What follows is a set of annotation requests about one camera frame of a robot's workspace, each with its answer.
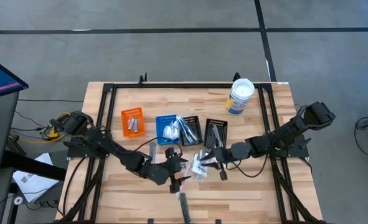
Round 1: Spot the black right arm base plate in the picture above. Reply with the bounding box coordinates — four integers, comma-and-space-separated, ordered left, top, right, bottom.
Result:
262, 133, 309, 159

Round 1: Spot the blue screen monitor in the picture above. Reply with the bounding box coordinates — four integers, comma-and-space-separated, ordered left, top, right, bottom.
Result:
0, 52, 29, 102

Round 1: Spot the yellow cable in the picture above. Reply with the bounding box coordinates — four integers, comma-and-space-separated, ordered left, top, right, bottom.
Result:
17, 111, 71, 144

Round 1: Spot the black stand base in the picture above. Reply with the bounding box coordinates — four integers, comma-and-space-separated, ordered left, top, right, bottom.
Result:
0, 149, 68, 224

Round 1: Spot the bagged black comb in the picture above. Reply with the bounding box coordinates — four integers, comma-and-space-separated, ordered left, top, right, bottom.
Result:
210, 124, 224, 147
178, 192, 192, 223

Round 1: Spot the Lysol wipes canister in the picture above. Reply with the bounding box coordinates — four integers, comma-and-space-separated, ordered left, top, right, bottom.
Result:
225, 77, 255, 116

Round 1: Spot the orange plastic basket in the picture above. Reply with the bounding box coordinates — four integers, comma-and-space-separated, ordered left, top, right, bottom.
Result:
120, 107, 146, 139

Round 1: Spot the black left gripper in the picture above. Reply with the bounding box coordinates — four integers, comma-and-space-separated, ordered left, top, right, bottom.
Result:
164, 147, 192, 194

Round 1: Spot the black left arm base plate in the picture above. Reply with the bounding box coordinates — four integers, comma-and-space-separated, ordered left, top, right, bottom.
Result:
65, 140, 111, 159

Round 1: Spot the bagged white blue toothbrush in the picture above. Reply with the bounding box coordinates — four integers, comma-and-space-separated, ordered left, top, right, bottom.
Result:
183, 124, 200, 144

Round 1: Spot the bag of white cotton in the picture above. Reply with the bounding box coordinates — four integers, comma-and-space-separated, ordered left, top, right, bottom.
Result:
162, 124, 174, 140
170, 119, 181, 138

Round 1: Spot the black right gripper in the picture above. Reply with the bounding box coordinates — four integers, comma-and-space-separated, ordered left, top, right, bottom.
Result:
200, 147, 234, 181

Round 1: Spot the black aluminium table frame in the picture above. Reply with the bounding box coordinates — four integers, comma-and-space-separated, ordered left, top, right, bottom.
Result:
56, 73, 325, 224

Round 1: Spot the white paper sheet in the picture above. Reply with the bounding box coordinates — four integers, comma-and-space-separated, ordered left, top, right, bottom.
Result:
12, 152, 60, 203

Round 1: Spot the bag of cotton swabs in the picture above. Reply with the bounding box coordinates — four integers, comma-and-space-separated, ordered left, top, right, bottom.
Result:
189, 149, 210, 180

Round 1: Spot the bagged grey comb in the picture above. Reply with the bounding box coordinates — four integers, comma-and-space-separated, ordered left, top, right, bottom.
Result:
149, 142, 157, 163

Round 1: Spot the black left wrist camera cable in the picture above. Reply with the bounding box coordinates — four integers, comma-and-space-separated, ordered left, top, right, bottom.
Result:
121, 136, 184, 156

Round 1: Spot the grey cabinet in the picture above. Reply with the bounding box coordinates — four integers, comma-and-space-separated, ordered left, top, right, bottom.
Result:
0, 90, 20, 172

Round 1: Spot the blue plastic basket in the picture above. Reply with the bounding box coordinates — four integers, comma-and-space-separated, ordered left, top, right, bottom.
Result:
154, 114, 182, 146

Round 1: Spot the black plastic basket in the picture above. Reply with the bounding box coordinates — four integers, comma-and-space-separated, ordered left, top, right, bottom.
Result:
204, 118, 229, 149
177, 115, 204, 147

